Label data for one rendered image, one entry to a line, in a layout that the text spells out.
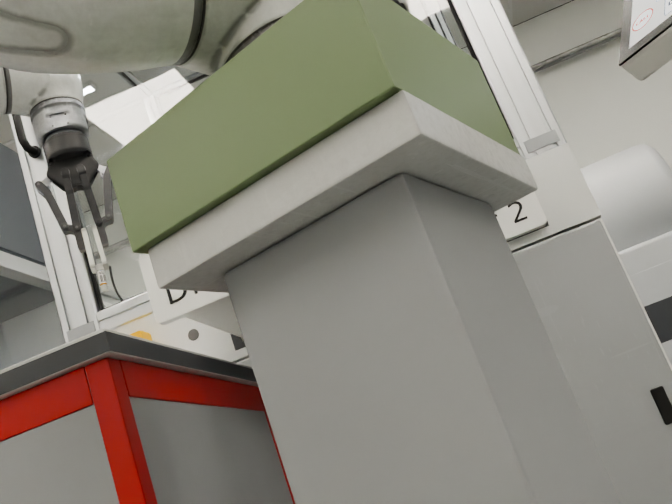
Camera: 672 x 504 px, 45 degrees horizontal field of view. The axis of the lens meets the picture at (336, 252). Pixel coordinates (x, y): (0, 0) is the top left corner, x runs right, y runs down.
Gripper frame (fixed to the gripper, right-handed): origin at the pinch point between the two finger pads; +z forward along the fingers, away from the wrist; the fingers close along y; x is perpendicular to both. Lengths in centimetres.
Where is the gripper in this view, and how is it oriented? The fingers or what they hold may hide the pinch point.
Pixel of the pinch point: (94, 249)
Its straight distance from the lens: 136.0
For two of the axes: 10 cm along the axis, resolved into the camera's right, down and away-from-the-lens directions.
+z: 3.3, 9.0, -2.8
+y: 9.3, -2.6, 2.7
